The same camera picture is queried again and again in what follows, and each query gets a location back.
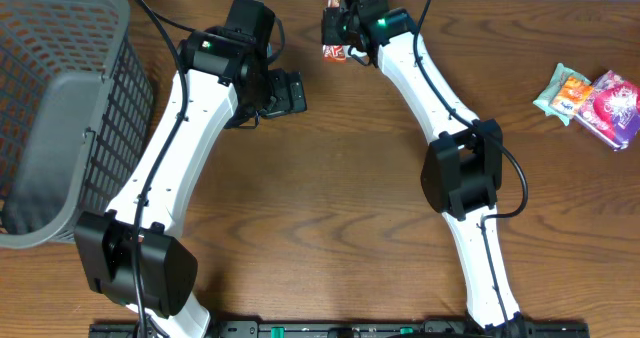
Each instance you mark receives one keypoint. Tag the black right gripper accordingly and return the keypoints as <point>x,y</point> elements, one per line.
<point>332,28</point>

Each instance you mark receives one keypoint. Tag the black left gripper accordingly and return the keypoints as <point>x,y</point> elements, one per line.
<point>288,94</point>

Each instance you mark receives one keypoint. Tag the orange Top chocolate bar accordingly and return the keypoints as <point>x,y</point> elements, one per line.
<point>334,53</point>

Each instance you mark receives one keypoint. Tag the teal snack packet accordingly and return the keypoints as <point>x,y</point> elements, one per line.
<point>559,77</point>

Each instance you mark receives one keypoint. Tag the small orange snack packet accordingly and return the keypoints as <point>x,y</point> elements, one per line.
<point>571,96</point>

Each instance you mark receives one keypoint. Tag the purple red snack packet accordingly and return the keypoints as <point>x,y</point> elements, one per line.
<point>611,112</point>

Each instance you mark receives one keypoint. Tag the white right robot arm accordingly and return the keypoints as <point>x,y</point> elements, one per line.
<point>462,170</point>

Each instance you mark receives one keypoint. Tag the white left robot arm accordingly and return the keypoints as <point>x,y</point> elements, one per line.
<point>131,253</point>

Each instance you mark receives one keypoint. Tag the dark grey plastic basket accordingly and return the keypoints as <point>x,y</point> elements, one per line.
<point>76,107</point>

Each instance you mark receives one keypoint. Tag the black mounting rail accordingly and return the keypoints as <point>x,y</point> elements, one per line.
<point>430,328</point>

